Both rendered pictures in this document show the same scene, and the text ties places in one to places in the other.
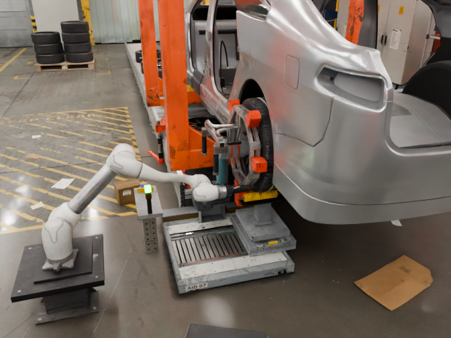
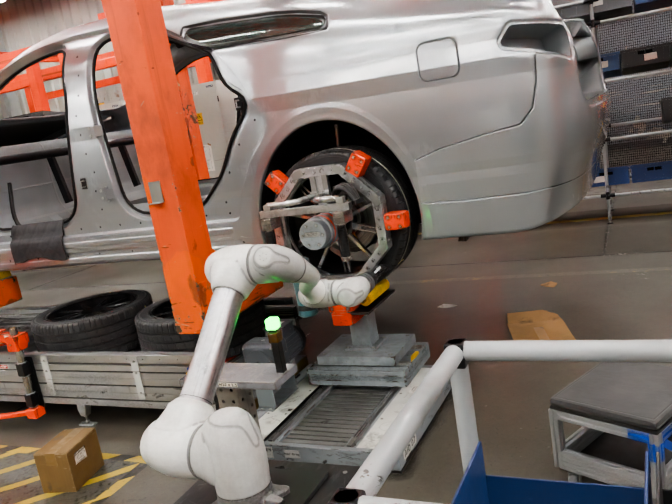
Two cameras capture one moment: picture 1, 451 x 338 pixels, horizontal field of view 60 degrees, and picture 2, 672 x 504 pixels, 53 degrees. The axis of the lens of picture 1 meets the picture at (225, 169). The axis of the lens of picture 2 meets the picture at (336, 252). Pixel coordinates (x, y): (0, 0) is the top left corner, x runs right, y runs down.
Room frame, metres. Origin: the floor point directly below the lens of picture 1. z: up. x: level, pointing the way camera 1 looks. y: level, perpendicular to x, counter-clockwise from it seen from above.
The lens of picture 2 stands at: (0.54, 2.05, 1.33)
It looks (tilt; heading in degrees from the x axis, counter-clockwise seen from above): 11 degrees down; 312
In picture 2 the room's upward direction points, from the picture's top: 10 degrees counter-clockwise
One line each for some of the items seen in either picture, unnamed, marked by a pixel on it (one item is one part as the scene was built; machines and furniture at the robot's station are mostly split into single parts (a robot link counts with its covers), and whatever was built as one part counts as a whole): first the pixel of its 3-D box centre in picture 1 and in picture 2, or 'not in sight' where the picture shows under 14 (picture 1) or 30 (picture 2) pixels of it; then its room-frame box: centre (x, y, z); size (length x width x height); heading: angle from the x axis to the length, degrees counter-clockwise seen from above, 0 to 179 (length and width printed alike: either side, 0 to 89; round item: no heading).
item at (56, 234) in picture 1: (56, 237); (232, 448); (1.98, 1.03, 0.48); 0.18 x 0.16 x 0.22; 15
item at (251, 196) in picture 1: (260, 195); (374, 291); (2.44, -0.25, 0.51); 0.29 x 0.06 x 0.06; 106
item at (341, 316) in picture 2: (246, 192); (346, 302); (2.54, -0.16, 0.48); 0.16 x 0.12 x 0.17; 106
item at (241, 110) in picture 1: (242, 147); (329, 226); (2.53, -0.12, 0.85); 0.54 x 0.07 x 0.54; 16
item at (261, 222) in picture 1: (262, 208); (363, 325); (2.58, -0.28, 0.32); 0.40 x 0.30 x 0.28; 16
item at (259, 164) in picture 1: (258, 164); (396, 220); (2.23, -0.21, 0.85); 0.09 x 0.08 x 0.07; 16
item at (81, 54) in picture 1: (62, 45); not in sight; (10.19, 4.08, 0.55); 1.40 x 0.80 x 1.09; 105
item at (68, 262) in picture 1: (60, 258); (251, 494); (1.95, 1.02, 0.34); 0.22 x 0.18 x 0.06; 8
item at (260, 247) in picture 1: (261, 229); (369, 362); (2.58, -0.28, 0.13); 0.50 x 0.36 x 0.10; 16
